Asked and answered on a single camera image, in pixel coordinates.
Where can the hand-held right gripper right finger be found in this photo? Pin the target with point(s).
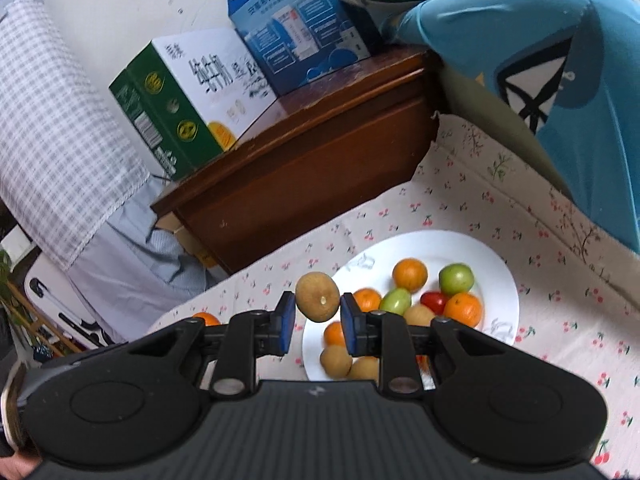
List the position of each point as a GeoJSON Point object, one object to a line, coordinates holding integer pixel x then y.
{"type": "Point", "coordinates": [350, 327]}

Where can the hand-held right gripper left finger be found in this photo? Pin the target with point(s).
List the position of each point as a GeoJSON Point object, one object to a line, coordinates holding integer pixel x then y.
{"type": "Point", "coordinates": [286, 325]}

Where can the orange mandarin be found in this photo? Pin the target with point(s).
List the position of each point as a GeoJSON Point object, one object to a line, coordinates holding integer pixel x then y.
{"type": "Point", "coordinates": [464, 309]}
{"type": "Point", "coordinates": [367, 299]}
{"type": "Point", "coordinates": [334, 334]}
{"type": "Point", "coordinates": [205, 319]}
{"type": "Point", "coordinates": [410, 274]}

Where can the brown longan with stem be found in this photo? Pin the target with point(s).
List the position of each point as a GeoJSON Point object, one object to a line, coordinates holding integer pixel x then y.
{"type": "Point", "coordinates": [364, 369]}

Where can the red cherry tomato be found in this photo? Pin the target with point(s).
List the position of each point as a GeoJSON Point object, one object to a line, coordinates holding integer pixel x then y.
{"type": "Point", "coordinates": [434, 301]}

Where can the large green tomato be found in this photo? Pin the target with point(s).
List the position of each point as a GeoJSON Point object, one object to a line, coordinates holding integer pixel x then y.
{"type": "Point", "coordinates": [456, 278]}

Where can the white plate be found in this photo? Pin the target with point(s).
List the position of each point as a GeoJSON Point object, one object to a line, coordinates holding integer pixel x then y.
{"type": "Point", "coordinates": [480, 255]}

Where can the person's left hand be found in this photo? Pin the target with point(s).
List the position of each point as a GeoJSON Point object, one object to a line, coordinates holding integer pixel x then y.
{"type": "Point", "coordinates": [15, 467]}

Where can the wooden rack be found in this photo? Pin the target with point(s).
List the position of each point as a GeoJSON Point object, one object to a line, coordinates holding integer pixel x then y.
{"type": "Point", "coordinates": [20, 320]}

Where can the white folded plastic table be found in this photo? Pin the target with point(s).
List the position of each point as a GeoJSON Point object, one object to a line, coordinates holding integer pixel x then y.
{"type": "Point", "coordinates": [55, 280]}

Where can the blue striped cloth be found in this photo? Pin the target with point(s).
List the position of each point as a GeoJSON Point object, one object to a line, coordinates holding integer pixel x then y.
{"type": "Point", "coordinates": [130, 280]}

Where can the cardboard box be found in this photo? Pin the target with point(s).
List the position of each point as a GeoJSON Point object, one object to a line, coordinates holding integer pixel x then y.
{"type": "Point", "coordinates": [187, 245]}

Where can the dark wooden cabinet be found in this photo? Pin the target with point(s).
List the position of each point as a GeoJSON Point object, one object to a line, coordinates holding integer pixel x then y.
{"type": "Point", "coordinates": [300, 175]}

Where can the cherry print cloth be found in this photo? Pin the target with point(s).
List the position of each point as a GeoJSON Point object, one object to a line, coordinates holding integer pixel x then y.
{"type": "Point", "coordinates": [550, 310]}

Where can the grey checked cloth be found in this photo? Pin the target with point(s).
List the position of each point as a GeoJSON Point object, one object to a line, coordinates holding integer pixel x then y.
{"type": "Point", "coordinates": [60, 160]}

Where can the floral print beige cloth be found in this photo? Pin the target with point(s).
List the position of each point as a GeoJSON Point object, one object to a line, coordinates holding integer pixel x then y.
{"type": "Point", "coordinates": [500, 160]}

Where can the green and white carton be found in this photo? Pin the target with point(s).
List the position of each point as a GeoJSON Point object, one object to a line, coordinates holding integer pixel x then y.
{"type": "Point", "coordinates": [185, 110]}

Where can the olive green cushion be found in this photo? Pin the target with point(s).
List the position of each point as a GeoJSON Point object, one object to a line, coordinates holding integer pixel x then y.
{"type": "Point", "coordinates": [480, 110]}

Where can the blue carton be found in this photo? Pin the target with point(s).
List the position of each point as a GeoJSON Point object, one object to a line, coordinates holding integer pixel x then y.
{"type": "Point", "coordinates": [300, 25]}

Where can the blue blanket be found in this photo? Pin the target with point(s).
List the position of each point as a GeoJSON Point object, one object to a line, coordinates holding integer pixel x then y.
{"type": "Point", "coordinates": [600, 110]}

